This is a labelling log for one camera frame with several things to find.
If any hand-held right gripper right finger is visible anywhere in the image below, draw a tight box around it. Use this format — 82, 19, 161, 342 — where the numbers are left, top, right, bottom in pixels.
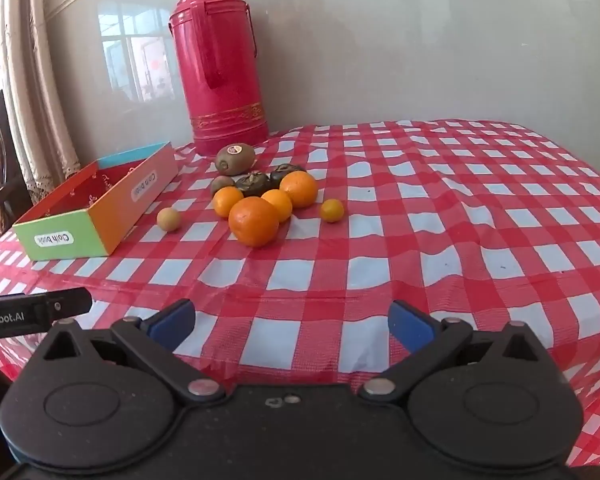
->
358, 300, 543, 406

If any small tan longan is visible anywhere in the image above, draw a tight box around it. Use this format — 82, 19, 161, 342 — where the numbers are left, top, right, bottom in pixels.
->
156, 207, 182, 233

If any large orange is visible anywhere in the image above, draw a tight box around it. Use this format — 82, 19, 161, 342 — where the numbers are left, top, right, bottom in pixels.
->
228, 196, 280, 248

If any dark water chestnut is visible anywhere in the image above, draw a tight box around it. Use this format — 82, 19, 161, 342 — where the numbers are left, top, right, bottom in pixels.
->
235, 172, 272, 198
270, 164, 306, 186

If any red thermos flask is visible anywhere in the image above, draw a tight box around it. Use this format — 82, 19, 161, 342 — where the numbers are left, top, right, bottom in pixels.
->
168, 0, 271, 157

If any colourful cardboard box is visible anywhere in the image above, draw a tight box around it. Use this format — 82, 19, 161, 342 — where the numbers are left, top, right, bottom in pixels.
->
12, 141, 180, 262

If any beige lace curtain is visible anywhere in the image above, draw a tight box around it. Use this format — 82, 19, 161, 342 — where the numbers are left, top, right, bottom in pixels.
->
2, 0, 83, 207

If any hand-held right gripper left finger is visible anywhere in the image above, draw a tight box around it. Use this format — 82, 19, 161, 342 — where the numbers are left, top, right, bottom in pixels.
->
40, 298, 227, 406

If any small orange kumquat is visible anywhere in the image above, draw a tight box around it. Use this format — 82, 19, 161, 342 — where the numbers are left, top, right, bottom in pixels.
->
320, 198, 345, 223

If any red white checkered tablecloth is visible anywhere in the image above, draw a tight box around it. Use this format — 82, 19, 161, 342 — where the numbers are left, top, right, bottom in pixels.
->
0, 119, 600, 467

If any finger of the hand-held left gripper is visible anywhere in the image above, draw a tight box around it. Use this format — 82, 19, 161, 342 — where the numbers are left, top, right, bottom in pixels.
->
42, 287, 94, 322

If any brown kiwi with sticker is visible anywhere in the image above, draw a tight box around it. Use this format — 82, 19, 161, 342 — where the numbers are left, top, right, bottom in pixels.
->
215, 143, 256, 177

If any medium orange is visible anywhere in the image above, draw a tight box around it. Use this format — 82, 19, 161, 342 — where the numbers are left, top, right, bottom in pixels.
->
261, 189, 294, 223
280, 170, 319, 209
213, 186, 244, 219

